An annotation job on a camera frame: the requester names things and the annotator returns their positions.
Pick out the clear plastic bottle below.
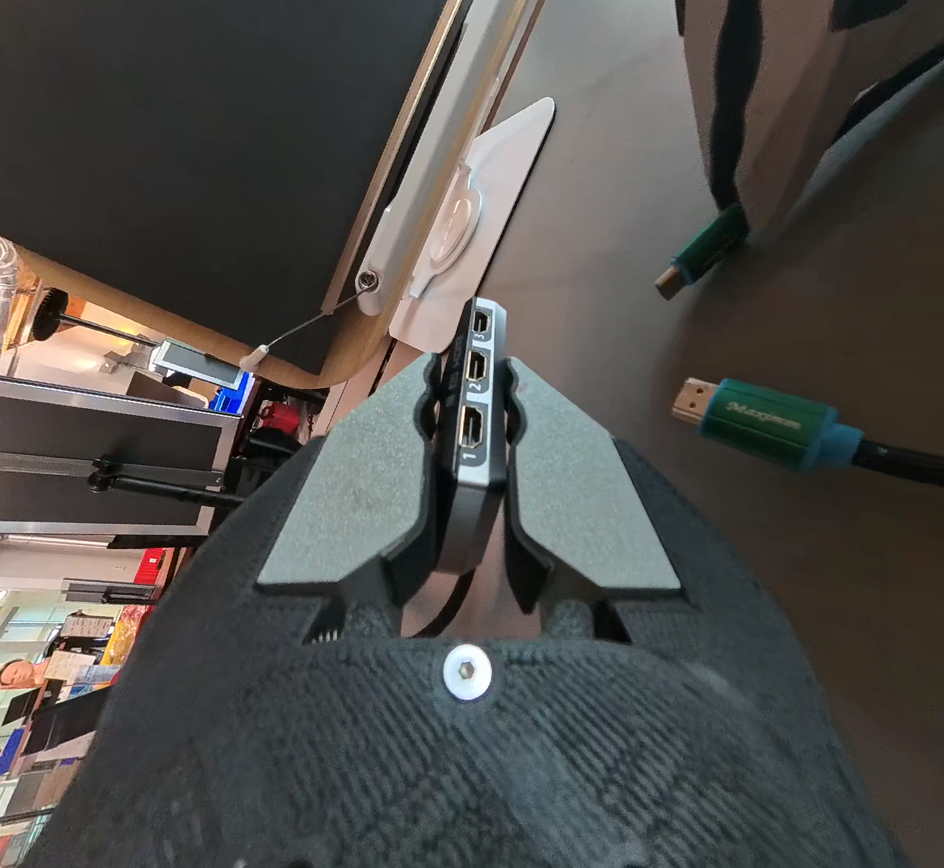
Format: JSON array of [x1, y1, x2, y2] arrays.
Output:
[[0, 236, 38, 353]]

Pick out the black rod with disc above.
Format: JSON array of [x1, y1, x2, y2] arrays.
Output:
[[33, 288, 159, 349]]

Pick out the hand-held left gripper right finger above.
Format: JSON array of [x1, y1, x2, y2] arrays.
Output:
[[503, 356, 684, 616]]

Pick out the black switch output cable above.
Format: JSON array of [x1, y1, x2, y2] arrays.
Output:
[[402, 572, 474, 637]]

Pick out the white stand base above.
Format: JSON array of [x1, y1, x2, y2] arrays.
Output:
[[388, 97, 556, 354]]

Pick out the green plug hdmi cable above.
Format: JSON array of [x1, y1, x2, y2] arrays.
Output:
[[655, 203, 747, 301], [670, 376, 944, 492]]

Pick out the blue crate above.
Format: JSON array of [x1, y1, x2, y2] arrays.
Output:
[[208, 374, 255, 415]]

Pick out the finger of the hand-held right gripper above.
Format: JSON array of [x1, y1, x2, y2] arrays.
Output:
[[667, 0, 738, 205], [730, 0, 944, 235]]

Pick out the silver mounting bar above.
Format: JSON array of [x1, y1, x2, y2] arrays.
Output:
[[322, 0, 526, 316]]

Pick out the grey hdmi switch box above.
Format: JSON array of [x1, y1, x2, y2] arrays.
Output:
[[431, 296, 510, 574]]

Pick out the thin steel security wire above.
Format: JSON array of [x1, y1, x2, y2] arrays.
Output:
[[239, 286, 370, 371]]

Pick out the monitor with white stand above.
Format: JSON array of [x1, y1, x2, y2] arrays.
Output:
[[0, 0, 584, 391]]

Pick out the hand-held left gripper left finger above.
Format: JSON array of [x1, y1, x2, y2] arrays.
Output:
[[254, 352, 443, 607]]

